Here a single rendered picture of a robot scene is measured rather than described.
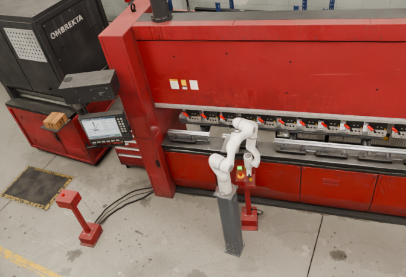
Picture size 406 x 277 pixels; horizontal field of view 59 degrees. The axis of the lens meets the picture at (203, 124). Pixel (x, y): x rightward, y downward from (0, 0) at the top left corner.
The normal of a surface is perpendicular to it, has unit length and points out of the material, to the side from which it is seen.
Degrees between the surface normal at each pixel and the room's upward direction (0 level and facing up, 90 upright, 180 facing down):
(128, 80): 90
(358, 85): 90
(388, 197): 90
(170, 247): 0
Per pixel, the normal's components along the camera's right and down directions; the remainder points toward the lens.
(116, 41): -0.28, 0.65
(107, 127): -0.01, 0.65
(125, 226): -0.14, -0.76
